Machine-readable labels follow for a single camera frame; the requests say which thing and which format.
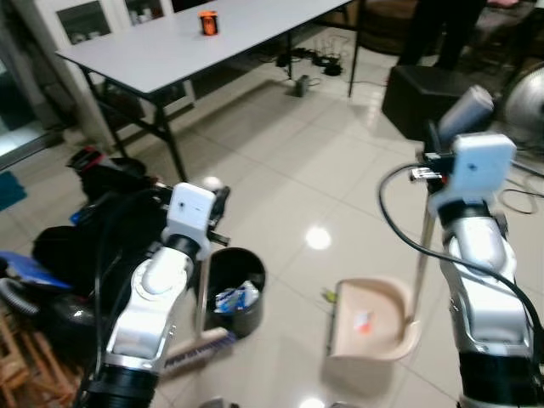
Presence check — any beige long-handled dustpan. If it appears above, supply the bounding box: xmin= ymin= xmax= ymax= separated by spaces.
xmin=326 ymin=84 xmax=496 ymax=365

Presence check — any grey floor fan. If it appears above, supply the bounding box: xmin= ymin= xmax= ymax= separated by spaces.
xmin=500 ymin=66 xmax=544 ymax=147

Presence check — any small grey floor object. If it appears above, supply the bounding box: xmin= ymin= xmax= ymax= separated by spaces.
xmin=292 ymin=74 xmax=312 ymax=98

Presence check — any black box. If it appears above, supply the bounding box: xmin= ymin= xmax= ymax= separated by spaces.
xmin=382 ymin=64 xmax=513 ymax=144

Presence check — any black round waste bin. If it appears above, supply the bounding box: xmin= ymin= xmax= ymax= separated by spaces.
xmin=203 ymin=246 xmax=268 ymax=339

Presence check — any white blue crumpled package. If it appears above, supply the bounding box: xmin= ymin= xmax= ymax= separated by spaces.
xmin=214 ymin=280 xmax=261 ymax=314

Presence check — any person in black trousers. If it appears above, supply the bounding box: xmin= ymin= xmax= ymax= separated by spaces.
xmin=397 ymin=0 xmax=488 ymax=71

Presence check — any brown armchair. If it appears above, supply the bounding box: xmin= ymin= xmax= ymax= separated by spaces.
xmin=355 ymin=0 xmax=419 ymax=57

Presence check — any black bag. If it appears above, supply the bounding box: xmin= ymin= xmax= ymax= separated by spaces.
xmin=31 ymin=146 xmax=174 ymax=328

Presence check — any grey folding table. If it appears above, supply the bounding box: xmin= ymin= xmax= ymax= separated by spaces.
xmin=55 ymin=0 xmax=377 ymax=181

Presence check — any orange white scrap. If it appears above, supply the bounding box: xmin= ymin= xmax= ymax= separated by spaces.
xmin=354 ymin=309 xmax=377 ymax=334

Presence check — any orange black can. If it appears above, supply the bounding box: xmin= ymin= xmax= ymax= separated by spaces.
xmin=199 ymin=9 xmax=221 ymax=37

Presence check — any blue flat item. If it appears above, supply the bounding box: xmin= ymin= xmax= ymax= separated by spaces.
xmin=0 ymin=249 xmax=72 ymax=292

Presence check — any teal cloth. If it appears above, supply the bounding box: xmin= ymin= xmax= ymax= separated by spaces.
xmin=0 ymin=170 xmax=28 ymax=213

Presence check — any white glass-door cabinet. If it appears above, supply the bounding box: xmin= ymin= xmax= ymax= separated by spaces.
xmin=10 ymin=0 xmax=198 ymax=147

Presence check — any wooden chair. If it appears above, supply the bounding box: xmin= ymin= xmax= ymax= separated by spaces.
xmin=0 ymin=313 xmax=82 ymax=408

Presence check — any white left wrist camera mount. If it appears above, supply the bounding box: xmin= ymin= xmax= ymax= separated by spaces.
xmin=165 ymin=182 xmax=218 ymax=261

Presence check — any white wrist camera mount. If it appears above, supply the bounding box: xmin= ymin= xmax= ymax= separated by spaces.
xmin=165 ymin=182 xmax=218 ymax=261
xmin=428 ymin=133 xmax=519 ymax=215

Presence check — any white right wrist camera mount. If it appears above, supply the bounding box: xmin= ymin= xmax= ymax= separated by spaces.
xmin=428 ymin=133 xmax=519 ymax=215

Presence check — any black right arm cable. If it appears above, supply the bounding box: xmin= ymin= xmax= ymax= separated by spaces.
xmin=377 ymin=163 xmax=544 ymax=358

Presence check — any black floor cable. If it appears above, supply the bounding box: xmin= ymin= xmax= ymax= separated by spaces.
xmin=500 ymin=161 xmax=544 ymax=217

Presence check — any black power strip with cables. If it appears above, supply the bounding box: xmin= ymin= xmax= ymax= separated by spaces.
xmin=275 ymin=46 xmax=346 ymax=79

